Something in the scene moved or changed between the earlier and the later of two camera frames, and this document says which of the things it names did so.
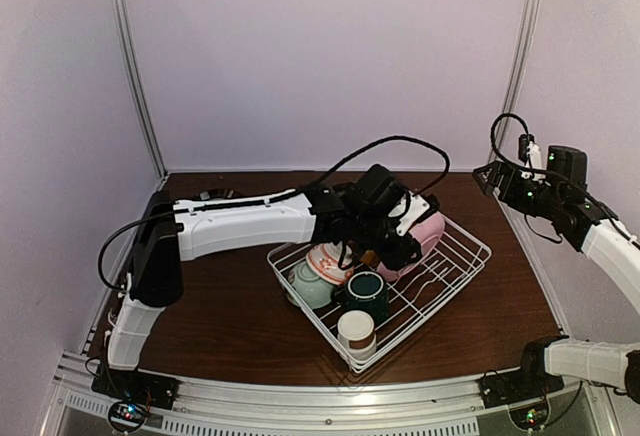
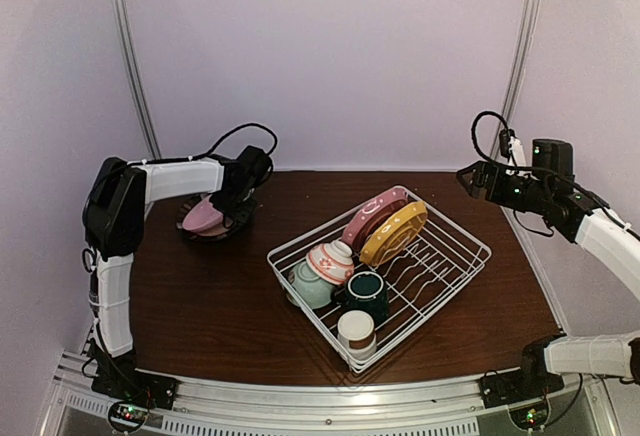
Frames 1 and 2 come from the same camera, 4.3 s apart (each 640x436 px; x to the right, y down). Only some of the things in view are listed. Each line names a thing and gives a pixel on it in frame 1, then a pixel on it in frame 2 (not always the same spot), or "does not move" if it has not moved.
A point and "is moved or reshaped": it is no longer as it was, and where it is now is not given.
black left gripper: (398, 256) -> (236, 216)
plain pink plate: (428, 232) is moved or reshaped
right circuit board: (530, 418) does not move
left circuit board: (127, 416) does not move
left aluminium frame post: (117, 3) does not move
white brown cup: (356, 330) does not move
